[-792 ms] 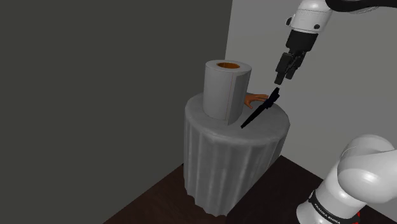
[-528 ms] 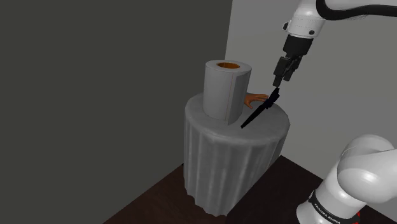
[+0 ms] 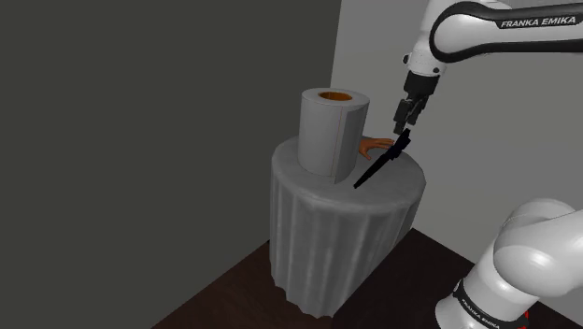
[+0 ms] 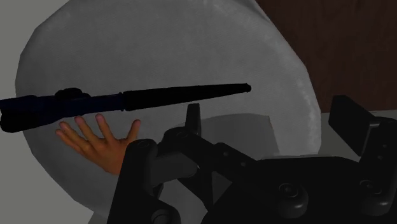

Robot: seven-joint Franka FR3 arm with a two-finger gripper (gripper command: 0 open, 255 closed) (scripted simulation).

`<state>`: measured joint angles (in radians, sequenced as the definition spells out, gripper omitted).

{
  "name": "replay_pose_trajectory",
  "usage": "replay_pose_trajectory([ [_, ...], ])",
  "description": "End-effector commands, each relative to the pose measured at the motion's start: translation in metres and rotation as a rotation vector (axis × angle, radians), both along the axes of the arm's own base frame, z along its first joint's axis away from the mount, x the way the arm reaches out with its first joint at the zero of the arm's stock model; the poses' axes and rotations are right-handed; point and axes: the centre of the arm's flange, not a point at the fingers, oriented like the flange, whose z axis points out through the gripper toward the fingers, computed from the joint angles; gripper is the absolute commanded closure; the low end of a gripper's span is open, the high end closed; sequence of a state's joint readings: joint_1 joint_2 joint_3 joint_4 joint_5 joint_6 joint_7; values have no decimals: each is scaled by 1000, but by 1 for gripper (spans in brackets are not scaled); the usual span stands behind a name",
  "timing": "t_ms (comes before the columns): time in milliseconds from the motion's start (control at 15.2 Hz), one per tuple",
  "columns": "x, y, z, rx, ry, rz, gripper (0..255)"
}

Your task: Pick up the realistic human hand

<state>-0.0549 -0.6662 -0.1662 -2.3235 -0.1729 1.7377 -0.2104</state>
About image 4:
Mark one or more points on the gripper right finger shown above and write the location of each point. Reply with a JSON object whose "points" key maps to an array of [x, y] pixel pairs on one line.
{"points": [[380, 145]]}

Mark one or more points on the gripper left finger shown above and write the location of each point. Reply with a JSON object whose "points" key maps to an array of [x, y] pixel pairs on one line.
{"points": [[139, 173]]}

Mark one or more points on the orange hand figure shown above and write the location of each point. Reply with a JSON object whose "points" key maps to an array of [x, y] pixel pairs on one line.
{"points": [[99, 149]]}

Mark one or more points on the black tapered wand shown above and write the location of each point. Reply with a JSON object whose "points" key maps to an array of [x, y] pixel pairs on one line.
{"points": [[170, 96]]}

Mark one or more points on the white toilet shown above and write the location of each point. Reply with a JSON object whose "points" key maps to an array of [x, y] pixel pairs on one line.
{"points": [[155, 46]]}

